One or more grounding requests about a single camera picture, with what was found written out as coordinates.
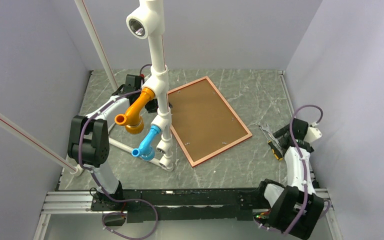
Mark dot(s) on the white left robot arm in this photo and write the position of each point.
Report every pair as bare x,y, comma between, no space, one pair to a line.
89,142

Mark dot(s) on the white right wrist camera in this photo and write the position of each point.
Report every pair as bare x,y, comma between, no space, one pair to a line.
313,133

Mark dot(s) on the orange pipe elbow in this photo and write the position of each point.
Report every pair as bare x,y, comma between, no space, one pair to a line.
131,119

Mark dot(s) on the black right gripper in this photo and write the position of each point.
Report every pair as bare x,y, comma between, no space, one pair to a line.
281,133

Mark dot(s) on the silver open-end wrench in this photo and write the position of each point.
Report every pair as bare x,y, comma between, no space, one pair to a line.
266,128

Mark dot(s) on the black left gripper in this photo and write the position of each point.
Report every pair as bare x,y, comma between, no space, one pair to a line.
153,107

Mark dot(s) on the white pole with red stripe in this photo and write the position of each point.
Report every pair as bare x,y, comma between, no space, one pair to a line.
87,20

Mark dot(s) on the white diagonal pole left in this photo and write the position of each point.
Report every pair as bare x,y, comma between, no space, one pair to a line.
27,138

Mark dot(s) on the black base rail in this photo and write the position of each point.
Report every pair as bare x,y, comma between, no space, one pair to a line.
186,204

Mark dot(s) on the aluminium extrusion frame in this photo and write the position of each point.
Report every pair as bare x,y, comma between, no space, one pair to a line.
72,202

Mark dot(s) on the brown frame backing board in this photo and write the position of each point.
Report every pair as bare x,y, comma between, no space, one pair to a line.
205,122

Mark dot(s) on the blue pipe elbow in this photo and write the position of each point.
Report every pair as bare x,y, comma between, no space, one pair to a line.
145,150

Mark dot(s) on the yellow black screwdriver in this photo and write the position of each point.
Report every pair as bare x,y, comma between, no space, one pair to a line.
277,154

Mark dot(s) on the white pipe stand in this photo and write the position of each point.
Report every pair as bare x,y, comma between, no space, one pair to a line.
148,22

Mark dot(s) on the red picture frame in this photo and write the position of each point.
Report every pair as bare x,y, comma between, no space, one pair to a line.
241,130

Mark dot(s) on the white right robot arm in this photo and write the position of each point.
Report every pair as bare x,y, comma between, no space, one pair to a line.
295,207

